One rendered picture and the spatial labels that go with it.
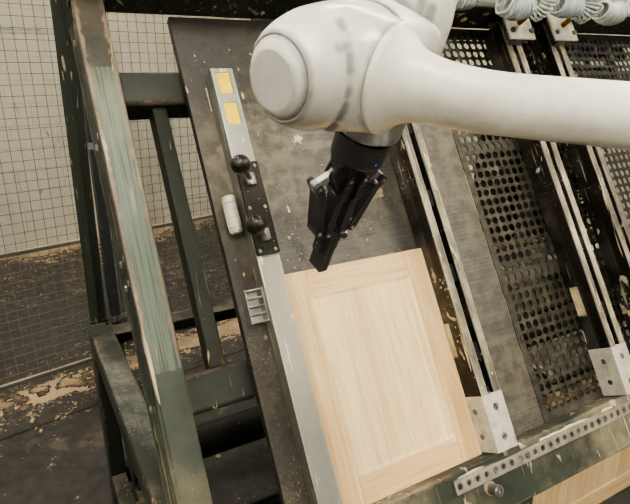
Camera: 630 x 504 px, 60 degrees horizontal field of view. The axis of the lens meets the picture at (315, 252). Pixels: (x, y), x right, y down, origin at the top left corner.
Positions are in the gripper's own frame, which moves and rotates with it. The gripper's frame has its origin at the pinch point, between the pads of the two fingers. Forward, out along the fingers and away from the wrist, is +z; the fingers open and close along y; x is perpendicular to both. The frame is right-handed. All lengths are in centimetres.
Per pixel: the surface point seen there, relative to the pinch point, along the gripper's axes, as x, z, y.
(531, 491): 38, 52, -50
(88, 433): -105, 211, 3
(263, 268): -18.4, 22.1, -4.7
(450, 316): 2, 30, -45
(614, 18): -40, -25, -125
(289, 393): 2.1, 36.3, -2.4
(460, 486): 30, 49, -32
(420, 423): 16, 44, -30
